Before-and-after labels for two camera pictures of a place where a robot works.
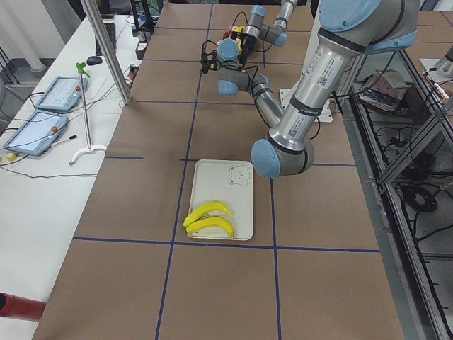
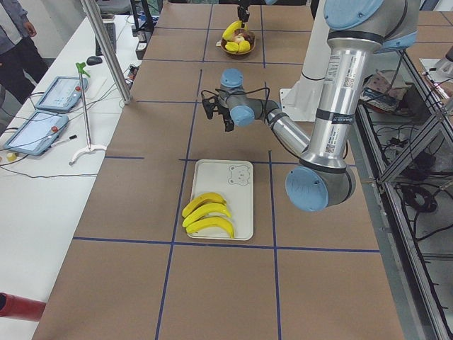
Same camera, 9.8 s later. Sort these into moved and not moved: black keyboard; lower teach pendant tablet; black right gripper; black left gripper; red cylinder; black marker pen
Moved: black right gripper; black left gripper
Not moved: black marker pen; red cylinder; lower teach pendant tablet; black keyboard
